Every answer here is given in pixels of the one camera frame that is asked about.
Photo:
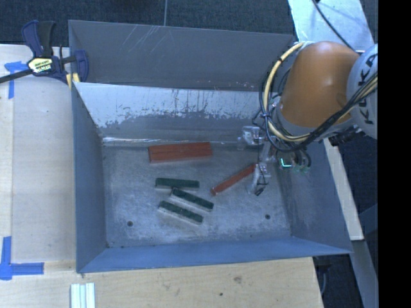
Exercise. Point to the dark green flat block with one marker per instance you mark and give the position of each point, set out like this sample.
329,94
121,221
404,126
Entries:
192,199
176,183
180,212

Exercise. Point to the pale wood flat board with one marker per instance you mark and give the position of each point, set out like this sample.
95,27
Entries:
41,172

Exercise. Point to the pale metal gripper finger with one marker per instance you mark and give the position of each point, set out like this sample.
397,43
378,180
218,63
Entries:
258,176
250,135

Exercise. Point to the grey metal bin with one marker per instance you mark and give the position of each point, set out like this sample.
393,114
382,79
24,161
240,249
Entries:
199,236

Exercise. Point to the wide red-brown flat block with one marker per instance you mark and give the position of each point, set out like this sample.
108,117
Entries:
180,152

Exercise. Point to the narrow red-brown flat block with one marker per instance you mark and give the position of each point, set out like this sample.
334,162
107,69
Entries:
232,180

